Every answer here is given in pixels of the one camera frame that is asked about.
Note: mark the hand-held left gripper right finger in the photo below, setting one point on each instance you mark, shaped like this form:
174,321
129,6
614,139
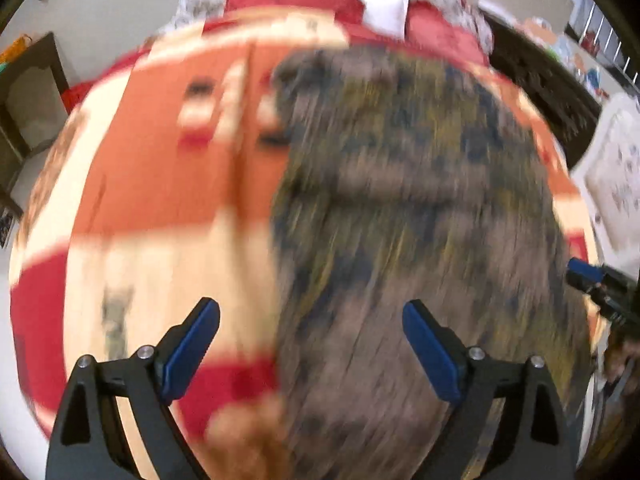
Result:
432,350

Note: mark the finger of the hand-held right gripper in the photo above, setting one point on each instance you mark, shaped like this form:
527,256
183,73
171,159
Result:
584,270

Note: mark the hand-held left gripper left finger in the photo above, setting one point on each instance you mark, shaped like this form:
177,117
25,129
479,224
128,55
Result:
192,345

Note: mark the floral brocade shirt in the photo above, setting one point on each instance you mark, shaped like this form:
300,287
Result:
400,210

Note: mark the printed orange red blanket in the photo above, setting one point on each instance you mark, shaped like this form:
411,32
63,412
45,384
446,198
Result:
150,185

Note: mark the dark wooden cabinet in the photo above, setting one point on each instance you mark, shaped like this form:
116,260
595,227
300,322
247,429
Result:
545,85

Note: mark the barred window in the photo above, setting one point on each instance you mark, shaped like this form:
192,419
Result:
600,35

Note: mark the orange paper item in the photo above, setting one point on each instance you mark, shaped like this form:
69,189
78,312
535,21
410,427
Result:
540,31

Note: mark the dark wooden side table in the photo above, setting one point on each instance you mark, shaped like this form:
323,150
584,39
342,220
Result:
52,60

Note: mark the white pillow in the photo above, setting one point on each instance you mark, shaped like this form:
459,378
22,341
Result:
385,7

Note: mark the orange bag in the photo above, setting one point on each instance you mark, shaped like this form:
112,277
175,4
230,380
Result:
17,49

